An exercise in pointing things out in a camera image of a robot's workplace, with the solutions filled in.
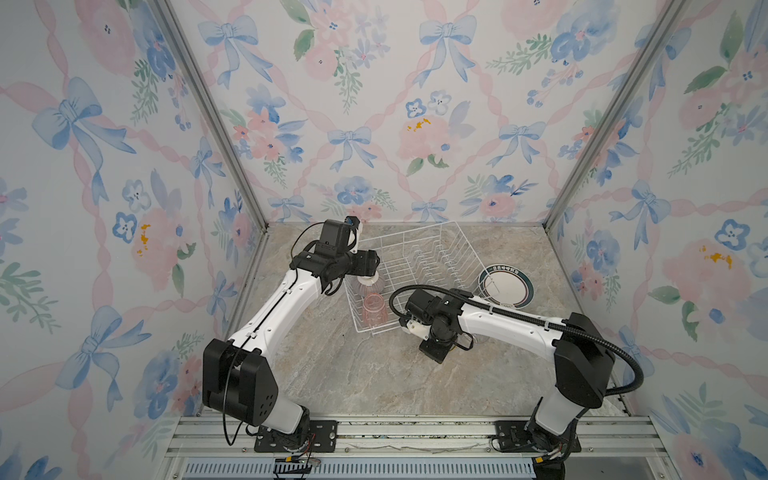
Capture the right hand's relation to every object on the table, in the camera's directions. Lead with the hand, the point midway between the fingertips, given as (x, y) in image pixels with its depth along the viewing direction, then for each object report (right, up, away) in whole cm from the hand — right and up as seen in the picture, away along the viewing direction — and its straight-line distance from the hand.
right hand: (432, 348), depth 83 cm
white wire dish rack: (+4, +26, +23) cm, 35 cm away
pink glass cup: (-16, +9, +3) cm, 19 cm away
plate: (+27, +16, +17) cm, 36 cm away
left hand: (-18, +26, 0) cm, 32 cm away
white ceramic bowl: (-18, +16, +13) cm, 28 cm away
